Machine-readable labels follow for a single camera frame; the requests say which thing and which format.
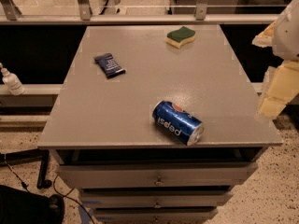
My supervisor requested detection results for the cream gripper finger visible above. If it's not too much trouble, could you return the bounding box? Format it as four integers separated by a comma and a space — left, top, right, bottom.
252, 21, 276, 48
257, 61, 299, 119

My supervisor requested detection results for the green and yellow sponge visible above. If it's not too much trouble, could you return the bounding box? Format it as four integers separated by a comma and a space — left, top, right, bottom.
166, 26, 195, 49

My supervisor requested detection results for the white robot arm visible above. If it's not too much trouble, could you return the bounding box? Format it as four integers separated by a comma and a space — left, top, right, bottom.
252, 0, 299, 119

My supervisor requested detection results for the blue rxbar blueberry wrapper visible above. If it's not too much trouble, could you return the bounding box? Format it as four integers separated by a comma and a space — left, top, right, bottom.
94, 53, 126, 78

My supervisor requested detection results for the top grey drawer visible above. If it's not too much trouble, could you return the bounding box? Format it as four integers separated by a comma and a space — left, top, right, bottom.
57, 162, 258, 189

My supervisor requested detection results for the grey drawer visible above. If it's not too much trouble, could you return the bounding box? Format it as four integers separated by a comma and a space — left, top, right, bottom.
80, 190, 232, 208
93, 207, 218, 222
57, 162, 258, 189

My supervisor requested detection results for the blue pepsi can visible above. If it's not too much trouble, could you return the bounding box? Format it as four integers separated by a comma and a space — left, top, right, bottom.
152, 101, 204, 146

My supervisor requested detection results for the middle grey drawer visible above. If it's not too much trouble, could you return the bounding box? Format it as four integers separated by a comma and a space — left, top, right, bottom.
80, 190, 232, 208

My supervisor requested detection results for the bottom grey drawer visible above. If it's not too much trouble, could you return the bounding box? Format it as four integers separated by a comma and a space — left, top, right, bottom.
93, 207, 218, 222

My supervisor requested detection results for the white spray bottle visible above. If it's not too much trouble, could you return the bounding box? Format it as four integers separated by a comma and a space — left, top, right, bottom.
0, 63, 25, 95

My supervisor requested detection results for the grey metal railing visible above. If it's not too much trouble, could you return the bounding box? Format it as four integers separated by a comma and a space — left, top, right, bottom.
0, 0, 278, 25

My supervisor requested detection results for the black stand leg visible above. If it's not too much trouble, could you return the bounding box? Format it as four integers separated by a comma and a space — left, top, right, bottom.
0, 148, 52, 190

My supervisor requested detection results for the black bag on floor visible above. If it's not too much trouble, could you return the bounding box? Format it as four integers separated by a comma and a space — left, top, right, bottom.
0, 185, 64, 224

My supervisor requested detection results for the black cable on floor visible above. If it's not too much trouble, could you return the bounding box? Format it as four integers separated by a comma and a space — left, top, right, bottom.
0, 152, 96, 224

